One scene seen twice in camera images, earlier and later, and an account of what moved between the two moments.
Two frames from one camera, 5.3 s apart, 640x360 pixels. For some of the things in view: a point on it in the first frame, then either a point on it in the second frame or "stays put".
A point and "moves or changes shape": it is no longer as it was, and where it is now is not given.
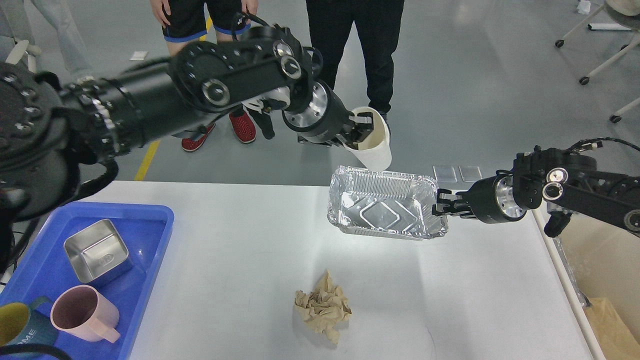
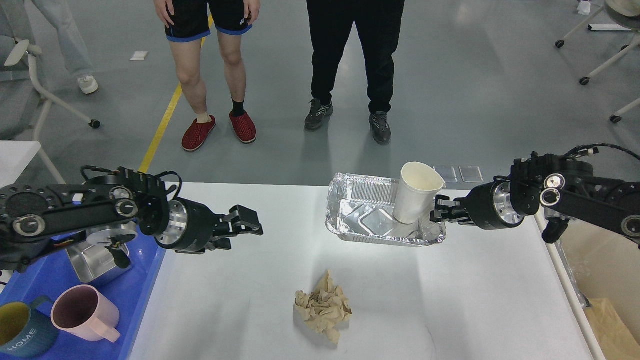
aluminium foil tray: (385, 203) moves or changes shape
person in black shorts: (186, 21) stays put
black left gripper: (326, 117) to (191, 227)
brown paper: (325, 308) stays put
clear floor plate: (445, 174) stays put
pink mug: (81, 310) stays put
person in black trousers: (378, 23) stays put
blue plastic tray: (42, 269) stays put
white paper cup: (374, 152) to (418, 186)
